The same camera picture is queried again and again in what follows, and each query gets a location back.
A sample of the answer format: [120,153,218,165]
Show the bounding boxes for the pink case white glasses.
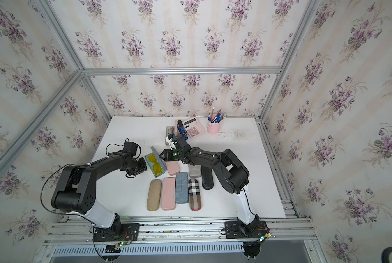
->
[165,161,180,176]

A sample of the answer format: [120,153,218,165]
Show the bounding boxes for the pink grey case back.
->
[165,119,178,145]

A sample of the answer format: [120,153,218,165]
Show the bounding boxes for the grey case yellow lining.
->
[145,146,167,178]

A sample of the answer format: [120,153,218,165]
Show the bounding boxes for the grey glasses case red glasses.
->
[188,164,201,178]

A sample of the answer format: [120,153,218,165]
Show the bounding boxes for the beige glasses case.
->
[146,179,162,211]

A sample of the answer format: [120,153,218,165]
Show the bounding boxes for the teal glasses case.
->
[175,172,189,204]

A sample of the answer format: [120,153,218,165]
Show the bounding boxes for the black tan glasses case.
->
[201,166,214,190]

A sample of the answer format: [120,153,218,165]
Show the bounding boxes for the plaid glasses case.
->
[188,178,201,211]

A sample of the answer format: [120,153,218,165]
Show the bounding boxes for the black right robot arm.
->
[159,135,261,237]

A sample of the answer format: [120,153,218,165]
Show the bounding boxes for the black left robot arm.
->
[51,152,147,229]

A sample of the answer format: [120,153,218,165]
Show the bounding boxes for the blue stapler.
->
[177,119,188,140]

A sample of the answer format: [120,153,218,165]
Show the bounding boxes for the yellow sunglasses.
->
[147,154,163,176]

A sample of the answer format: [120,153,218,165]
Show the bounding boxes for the pink calculator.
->
[183,117,205,138]

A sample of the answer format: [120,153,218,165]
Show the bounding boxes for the pink pen cup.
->
[207,121,221,135]

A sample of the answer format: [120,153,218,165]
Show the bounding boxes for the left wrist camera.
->
[122,141,139,157]

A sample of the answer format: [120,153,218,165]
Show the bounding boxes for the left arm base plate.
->
[93,223,140,242]

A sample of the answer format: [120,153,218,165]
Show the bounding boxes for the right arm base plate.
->
[224,221,270,240]

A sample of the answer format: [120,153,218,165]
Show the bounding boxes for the aluminium rail frame front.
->
[33,218,326,263]

